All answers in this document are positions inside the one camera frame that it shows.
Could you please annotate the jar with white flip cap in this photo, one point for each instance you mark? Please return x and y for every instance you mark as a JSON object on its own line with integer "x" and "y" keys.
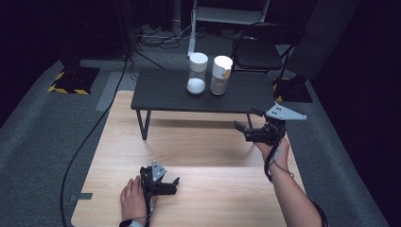
{"x": 220, "y": 75}

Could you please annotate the jar with white round cap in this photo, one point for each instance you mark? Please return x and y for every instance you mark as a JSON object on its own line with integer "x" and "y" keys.
{"x": 197, "y": 74}

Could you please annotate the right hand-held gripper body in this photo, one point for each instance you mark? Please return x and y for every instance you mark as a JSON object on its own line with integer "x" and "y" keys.
{"x": 271, "y": 132}

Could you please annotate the black and white wristband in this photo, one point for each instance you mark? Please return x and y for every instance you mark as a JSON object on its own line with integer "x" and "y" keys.
{"x": 130, "y": 224}

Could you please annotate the small black shelf table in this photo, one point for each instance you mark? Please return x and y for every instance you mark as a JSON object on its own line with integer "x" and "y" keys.
{"x": 164, "y": 91}

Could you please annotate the grey tape piece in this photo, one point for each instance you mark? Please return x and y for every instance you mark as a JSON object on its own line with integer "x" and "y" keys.
{"x": 81, "y": 196}

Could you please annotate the black yellow-striped stand base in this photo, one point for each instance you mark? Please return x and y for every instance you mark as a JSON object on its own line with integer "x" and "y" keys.
{"x": 74, "y": 81}
{"x": 293, "y": 90}

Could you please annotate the black folding chair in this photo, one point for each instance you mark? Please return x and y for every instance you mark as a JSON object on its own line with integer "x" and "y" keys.
{"x": 258, "y": 53}

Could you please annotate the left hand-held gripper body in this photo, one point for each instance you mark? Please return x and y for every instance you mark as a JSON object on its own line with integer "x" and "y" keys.
{"x": 154, "y": 186}

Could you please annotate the person's right hand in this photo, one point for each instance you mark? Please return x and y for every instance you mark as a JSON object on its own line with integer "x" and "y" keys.
{"x": 282, "y": 154}

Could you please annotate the person's left hand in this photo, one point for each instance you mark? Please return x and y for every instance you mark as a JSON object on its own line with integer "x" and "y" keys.
{"x": 134, "y": 198}

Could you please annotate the black stand pole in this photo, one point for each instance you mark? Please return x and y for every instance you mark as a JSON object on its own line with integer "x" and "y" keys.
{"x": 126, "y": 28}

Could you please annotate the grey floor strip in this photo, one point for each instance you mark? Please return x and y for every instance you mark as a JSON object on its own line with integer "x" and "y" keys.
{"x": 108, "y": 91}

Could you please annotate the white metal stand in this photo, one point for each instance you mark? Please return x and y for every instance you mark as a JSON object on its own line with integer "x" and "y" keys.
{"x": 225, "y": 15}

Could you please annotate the grey leaning panel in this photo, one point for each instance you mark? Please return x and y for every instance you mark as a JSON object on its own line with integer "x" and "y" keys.
{"x": 321, "y": 34}

